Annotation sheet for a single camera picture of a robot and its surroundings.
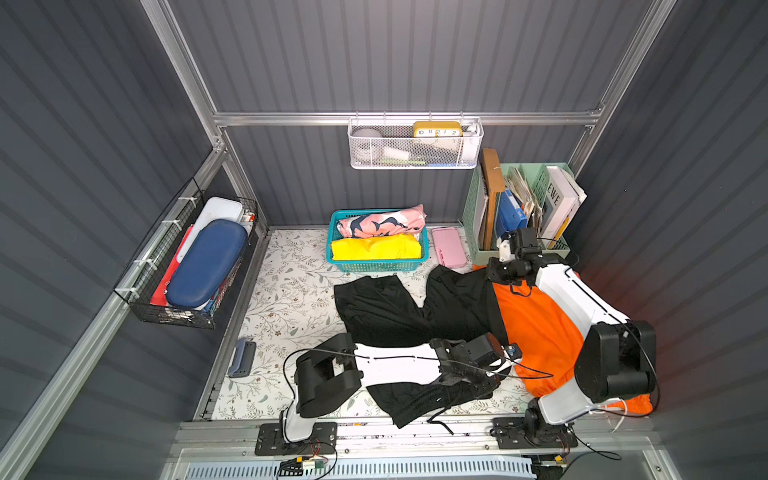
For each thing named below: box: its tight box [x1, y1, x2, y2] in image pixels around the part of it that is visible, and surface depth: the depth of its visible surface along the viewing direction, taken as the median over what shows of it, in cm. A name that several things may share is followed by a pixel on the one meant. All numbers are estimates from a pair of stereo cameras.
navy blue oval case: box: [166, 219, 248, 309], surface depth 69 cm
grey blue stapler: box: [227, 338, 257, 378], surface depth 86 cm
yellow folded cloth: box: [331, 234, 422, 261], surface depth 104 cm
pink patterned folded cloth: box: [337, 204, 427, 238], surface depth 107 cm
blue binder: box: [496, 188, 528, 237], surface depth 99 cm
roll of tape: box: [351, 128, 385, 163], surface depth 89 cm
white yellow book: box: [540, 165, 587, 249], surface depth 100 cm
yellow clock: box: [413, 121, 463, 138], surface depth 90 cm
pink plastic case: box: [431, 227, 467, 268], surface depth 115 cm
